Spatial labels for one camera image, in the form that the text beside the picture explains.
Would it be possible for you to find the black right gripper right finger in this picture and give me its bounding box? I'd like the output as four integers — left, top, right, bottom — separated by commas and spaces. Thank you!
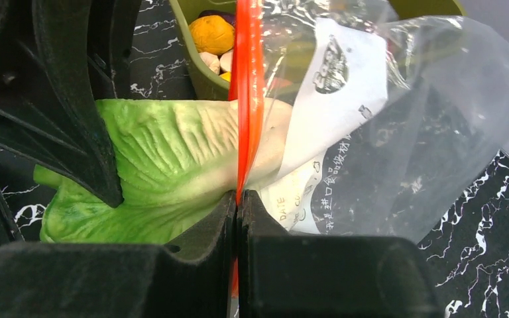
237, 191, 445, 317

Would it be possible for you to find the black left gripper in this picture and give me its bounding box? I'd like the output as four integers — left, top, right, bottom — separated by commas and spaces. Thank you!
0, 0, 141, 207

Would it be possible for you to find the yellow-orange tangerine toy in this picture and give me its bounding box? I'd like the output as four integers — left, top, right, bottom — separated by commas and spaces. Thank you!
189, 15, 235, 56

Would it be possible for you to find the olive green plastic basket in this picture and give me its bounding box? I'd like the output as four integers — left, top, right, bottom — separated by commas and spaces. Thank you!
169, 0, 466, 100

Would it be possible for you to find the clear zip bag orange zipper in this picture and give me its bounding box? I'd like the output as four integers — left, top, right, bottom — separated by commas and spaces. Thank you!
228, 0, 509, 299

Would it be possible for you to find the purple sweet potato toy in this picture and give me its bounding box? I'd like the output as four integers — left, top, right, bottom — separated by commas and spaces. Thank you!
198, 10, 236, 27

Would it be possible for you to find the white round slice toy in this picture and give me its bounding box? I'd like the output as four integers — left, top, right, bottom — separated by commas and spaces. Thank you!
219, 49, 233, 73

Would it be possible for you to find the yellow lemon toy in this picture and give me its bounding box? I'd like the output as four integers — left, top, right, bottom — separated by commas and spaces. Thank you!
219, 72, 231, 82

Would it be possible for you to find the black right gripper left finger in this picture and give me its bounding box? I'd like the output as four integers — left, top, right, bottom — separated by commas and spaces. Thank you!
0, 192, 236, 317

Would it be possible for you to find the green lettuce toy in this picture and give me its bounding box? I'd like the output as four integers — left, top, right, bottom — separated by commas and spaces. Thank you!
33, 97, 294, 245

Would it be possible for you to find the white garlic toy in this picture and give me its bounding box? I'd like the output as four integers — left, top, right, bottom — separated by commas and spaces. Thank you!
199, 52, 221, 75

